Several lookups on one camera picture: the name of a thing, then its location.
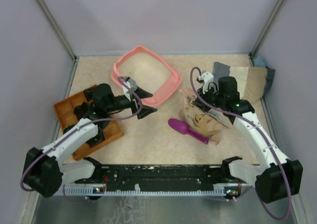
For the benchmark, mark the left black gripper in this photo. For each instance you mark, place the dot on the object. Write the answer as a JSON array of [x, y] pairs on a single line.
[[145, 110]]

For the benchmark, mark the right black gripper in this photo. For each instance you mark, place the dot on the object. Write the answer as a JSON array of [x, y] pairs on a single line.
[[200, 104]]

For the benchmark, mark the beige cat litter bag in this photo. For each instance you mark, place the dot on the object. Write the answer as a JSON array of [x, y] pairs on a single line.
[[208, 124]]

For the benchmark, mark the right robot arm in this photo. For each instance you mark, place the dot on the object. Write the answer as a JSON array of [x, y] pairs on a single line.
[[276, 176]]

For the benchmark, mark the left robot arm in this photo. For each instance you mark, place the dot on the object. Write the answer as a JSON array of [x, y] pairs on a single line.
[[44, 169]]

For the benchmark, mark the pink litter box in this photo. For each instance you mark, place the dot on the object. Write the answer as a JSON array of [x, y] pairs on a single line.
[[151, 72]]

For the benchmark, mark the purple plastic scoop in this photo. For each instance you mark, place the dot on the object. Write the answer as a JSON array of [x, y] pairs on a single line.
[[183, 128]]

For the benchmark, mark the grey beige folded cloth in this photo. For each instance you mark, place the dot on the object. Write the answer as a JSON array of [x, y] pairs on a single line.
[[252, 82]]

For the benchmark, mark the black part front tray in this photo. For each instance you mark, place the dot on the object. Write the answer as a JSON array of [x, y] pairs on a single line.
[[96, 140]]

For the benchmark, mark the blue cloth in corner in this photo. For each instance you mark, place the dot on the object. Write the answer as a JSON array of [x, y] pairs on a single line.
[[260, 62]]

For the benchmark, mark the orange compartment tray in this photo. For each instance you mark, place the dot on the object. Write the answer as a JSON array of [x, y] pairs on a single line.
[[70, 110]]

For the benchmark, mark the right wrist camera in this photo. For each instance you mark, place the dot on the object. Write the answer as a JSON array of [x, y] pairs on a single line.
[[205, 78]]

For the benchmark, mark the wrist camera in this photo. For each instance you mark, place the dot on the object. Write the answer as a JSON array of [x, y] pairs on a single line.
[[128, 86], [205, 78]]

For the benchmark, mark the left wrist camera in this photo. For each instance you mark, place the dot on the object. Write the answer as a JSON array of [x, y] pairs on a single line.
[[128, 86]]

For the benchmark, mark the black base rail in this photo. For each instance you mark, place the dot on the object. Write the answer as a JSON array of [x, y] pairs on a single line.
[[157, 178]]

